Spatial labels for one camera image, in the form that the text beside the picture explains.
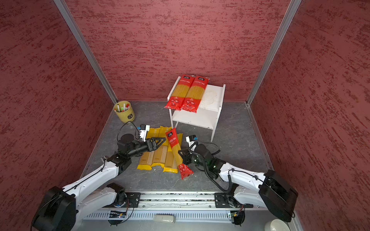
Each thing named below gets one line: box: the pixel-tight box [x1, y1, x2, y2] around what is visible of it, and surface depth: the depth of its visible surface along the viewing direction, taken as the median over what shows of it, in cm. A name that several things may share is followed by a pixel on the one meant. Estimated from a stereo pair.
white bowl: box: [264, 218, 291, 231], surface depth 62 cm
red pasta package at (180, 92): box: [163, 74, 196, 111], surface depth 78 cm
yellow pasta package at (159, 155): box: [151, 126, 168, 168], surface depth 89 cm
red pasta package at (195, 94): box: [180, 76, 210, 114], surface depth 78 cm
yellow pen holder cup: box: [113, 100, 136, 124], surface depth 102 cm
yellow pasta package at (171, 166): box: [162, 133, 184, 174], surface depth 85 cm
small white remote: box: [153, 214, 176, 224], surface depth 67 cm
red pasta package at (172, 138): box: [165, 127, 195, 180], surface depth 80 cm
